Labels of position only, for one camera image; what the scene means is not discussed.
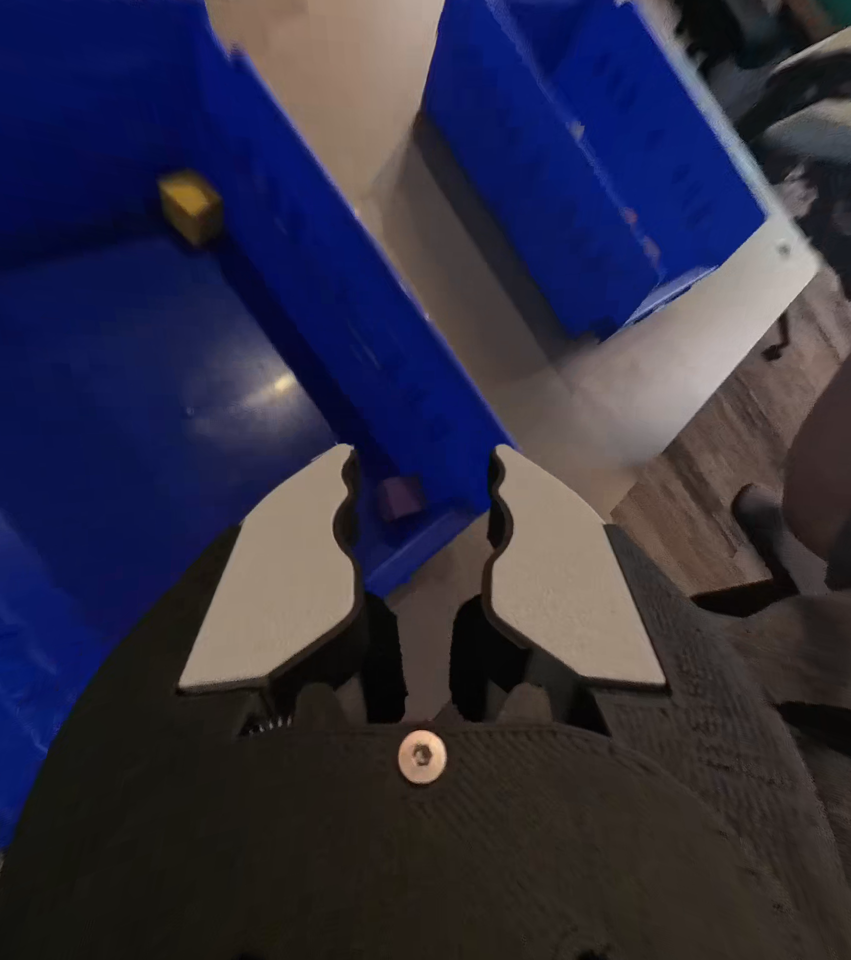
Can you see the blue plastic bin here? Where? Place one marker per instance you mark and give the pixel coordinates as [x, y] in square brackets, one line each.
[133, 375]
[545, 187]

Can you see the black office chair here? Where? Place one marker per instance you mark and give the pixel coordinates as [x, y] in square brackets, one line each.
[823, 112]

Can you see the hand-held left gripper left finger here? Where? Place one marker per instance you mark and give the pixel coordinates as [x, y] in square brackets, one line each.
[275, 592]

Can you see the yellow cube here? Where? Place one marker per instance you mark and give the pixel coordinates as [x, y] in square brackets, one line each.
[189, 206]

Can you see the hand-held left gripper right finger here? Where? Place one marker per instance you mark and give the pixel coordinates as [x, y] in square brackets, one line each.
[568, 600]

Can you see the purple cube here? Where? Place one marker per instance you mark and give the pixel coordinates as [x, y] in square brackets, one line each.
[399, 497]

